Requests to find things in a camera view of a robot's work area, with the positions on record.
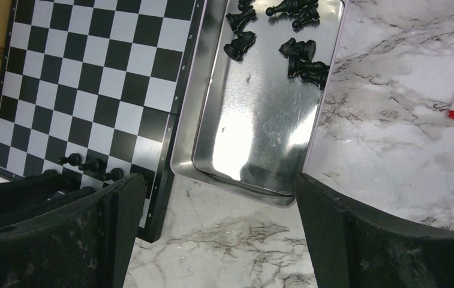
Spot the black chess pawn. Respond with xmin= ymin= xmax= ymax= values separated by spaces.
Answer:
xmin=58 ymin=153 xmax=82 ymax=167
xmin=78 ymin=158 xmax=105 ymax=173
xmin=101 ymin=167 xmax=124 ymax=181

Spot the pink tin box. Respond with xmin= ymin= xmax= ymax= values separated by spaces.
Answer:
xmin=170 ymin=1 xmax=348 ymax=208

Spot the pile of black chess pieces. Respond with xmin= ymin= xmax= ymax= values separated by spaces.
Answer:
xmin=223 ymin=0 xmax=331 ymax=91

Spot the black chess rook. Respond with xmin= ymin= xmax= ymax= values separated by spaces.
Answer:
xmin=42 ymin=169 xmax=59 ymax=176

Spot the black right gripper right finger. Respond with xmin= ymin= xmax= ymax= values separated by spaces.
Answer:
xmin=296 ymin=173 xmax=454 ymax=287

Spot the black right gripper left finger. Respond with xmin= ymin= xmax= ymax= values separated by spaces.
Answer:
xmin=0 ymin=173 xmax=147 ymax=287

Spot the black and silver chessboard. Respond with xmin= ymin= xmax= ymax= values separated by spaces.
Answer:
xmin=0 ymin=1 xmax=204 ymax=242

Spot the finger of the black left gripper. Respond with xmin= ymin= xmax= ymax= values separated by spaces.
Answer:
xmin=0 ymin=173 xmax=95 ymax=229

